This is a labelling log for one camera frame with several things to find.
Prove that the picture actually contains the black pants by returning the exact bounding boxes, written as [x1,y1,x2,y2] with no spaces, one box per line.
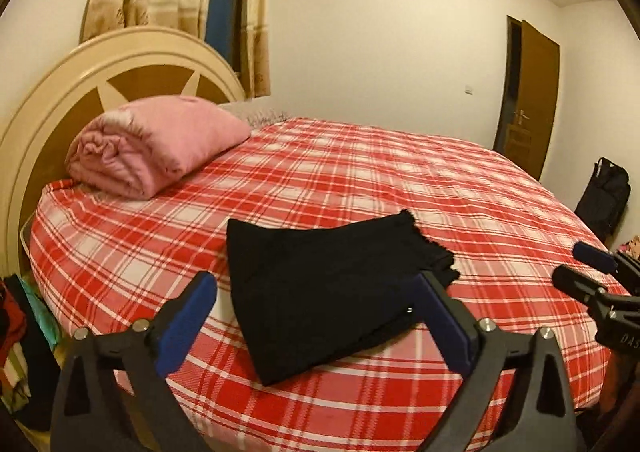
[227,210,460,386]

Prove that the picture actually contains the pile of pink clothes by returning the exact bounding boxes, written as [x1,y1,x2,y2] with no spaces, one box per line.
[618,235,640,261]

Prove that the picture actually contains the black folded stroller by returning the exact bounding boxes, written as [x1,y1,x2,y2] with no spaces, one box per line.
[575,157,631,243]

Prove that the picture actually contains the red plaid bed sheet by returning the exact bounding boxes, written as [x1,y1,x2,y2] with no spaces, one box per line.
[28,117,629,452]

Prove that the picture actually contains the pink folded blanket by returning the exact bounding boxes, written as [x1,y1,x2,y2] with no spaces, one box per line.
[65,95,250,199]

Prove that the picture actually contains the brown wooden door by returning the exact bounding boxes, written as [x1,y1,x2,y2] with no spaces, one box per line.
[494,16,561,180]

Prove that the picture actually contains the striped grey pillow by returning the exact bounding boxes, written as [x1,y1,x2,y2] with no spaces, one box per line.
[219,100,291,130]

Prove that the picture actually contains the cream wooden headboard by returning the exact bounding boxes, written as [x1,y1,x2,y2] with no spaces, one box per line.
[1,27,246,276]

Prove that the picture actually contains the right beige curtain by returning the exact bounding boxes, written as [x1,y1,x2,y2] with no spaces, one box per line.
[240,0,271,98]

